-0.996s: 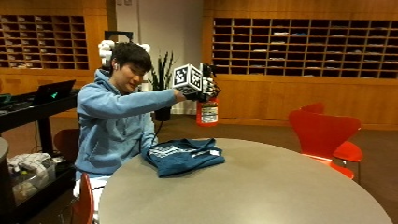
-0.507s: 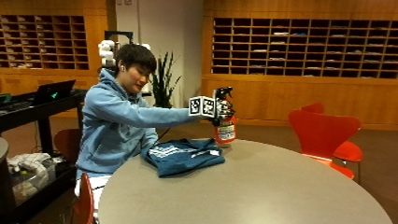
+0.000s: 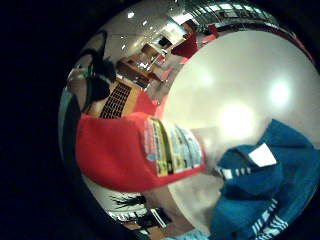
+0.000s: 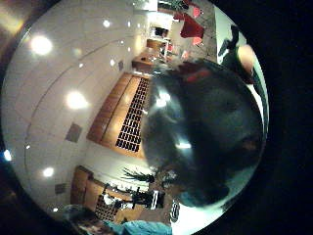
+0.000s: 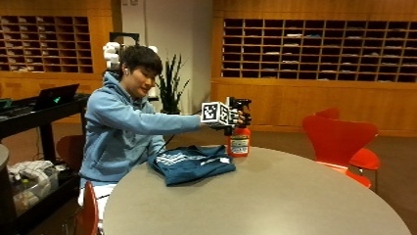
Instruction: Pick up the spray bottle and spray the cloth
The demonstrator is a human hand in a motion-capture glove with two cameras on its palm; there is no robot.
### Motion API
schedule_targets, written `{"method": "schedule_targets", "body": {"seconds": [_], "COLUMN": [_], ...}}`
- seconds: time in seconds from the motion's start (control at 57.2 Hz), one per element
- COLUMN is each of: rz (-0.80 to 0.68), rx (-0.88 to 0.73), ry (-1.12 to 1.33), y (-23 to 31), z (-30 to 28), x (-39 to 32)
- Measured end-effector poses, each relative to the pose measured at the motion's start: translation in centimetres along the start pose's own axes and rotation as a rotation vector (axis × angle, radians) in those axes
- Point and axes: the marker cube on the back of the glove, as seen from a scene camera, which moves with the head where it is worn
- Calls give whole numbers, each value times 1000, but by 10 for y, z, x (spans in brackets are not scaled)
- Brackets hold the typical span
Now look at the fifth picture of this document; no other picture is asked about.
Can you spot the black cart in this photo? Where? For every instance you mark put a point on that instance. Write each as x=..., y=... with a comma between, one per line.
x=39, y=130

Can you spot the white marker cube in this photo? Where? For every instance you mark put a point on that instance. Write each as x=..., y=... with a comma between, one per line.
x=214, y=113

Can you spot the orange spray bottle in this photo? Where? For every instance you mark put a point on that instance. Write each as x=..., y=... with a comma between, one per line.
x=238, y=141

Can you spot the green potted plant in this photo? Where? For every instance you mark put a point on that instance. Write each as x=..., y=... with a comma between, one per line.
x=172, y=88

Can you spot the the person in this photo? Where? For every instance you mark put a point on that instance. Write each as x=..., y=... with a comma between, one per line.
x=125, y=124

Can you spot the wooden pigeonhole shelf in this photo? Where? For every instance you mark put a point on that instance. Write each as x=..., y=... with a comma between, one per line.
x=320, y=51
x=45, y=44

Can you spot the folded dark blue shirt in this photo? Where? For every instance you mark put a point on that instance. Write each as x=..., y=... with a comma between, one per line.
x=190, y=164

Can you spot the brown wooden chair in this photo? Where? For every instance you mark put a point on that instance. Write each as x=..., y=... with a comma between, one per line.
x=71, y=150

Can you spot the clear plastic bin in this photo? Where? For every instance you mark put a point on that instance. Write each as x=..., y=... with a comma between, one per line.
x=32, y=184

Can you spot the black laptop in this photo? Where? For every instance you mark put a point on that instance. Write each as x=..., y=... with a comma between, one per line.
x=55, y=96

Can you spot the orange chair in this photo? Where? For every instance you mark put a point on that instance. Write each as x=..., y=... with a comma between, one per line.
x=338, y=140
x=360, y=153
x=89, y=212

